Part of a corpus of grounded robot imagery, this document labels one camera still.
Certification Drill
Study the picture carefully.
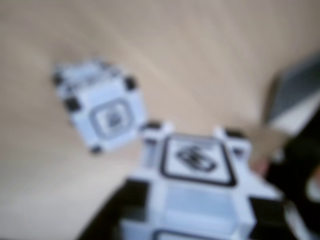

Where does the white cube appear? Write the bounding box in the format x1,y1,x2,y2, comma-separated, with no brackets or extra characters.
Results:
51,58,121,101
63,79,147,157
119,121,286,240

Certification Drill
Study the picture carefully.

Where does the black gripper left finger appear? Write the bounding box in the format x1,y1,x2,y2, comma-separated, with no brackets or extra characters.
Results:
77,184,131,240

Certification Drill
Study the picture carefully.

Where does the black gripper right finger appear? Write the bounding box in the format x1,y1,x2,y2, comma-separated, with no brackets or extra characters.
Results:
252,199,316,240

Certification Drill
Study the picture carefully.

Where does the white cube, paperclip-like symbol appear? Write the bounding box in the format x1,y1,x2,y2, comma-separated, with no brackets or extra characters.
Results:
51,58,121,101

